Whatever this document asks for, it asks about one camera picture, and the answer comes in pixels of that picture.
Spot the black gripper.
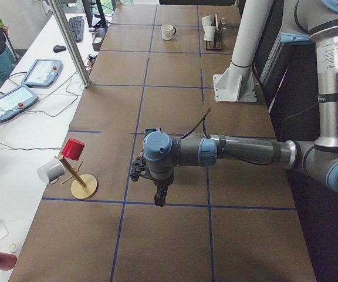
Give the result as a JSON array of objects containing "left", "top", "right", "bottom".
[{"left": 153, "top": 179, "right": 169, "bottom": 207}]

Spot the white smiley mug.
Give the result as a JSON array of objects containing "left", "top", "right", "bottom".
[{"left": 161, "top": 24, "right": 177, "bottom": 41}]

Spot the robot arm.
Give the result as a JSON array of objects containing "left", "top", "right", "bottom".
[{"left": 130, "top": 1, "right": 338, "bottom": 206}]

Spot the red cup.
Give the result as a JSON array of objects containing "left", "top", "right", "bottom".
[{"left": 61, "top": 138, "right": 85, "bottom": 160}]

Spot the wooden mug tree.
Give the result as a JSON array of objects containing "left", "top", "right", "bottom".
[{"left": 55, "top": 155, "right": 98, "bottom": 200}]

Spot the white mug on tree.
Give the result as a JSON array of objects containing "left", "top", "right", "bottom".
[{"left": 37, "top": 158, "right": 65, "bottom": 184}]

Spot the white mounting pillar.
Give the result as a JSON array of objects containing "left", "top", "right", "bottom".
[{"left": 213, "top": 0, "right": 273, "bottom": 102}]

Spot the teach pendant far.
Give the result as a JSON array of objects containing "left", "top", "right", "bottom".
[{"left": 21, "top": 59, "right": 62, "bottom": 88}]

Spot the teach pendant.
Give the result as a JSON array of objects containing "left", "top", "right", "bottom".
[
  {"left": 0, "top": 85, "right": 38, "bottom": 121},
  {"left": 21, "top": 59, "right": 62, "bottom": 88}
]

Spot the teach pendant near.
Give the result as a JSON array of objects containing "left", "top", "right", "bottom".
[{"left": 0, "top": 85, "right": 38, "bottom": 121}]

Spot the white ribbed HOME mug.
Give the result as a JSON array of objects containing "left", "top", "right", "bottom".
[{"left": 204, "top": 25, "right": 216, "bottom": 42}]

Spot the black computer mouse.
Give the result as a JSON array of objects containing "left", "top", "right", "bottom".
[{"left": 53, "top": 45, "right": 66, "bottom": 53}]

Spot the white ribbed mug left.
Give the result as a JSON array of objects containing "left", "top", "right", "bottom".
[{"left": 201, "top": 15, "right": 212, "bottom": 31}]

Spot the black keyboard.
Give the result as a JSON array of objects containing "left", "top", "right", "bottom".
[{"left": 68, "top": 16, "right": 84, "bottom": 42}]

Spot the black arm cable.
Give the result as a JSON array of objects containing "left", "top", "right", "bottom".
[{"left": 180, "top": 108, "right": 212, "bottom": 139}]

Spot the aluminium frame post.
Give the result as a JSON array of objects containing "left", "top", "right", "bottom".
[{"left": 48, "top": 0, "right": 92, "bottom": 88}]

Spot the black wire mug rack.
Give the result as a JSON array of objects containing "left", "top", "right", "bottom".
[{"left": 205, "top": 12, "right": 226, "bottom": 51}]

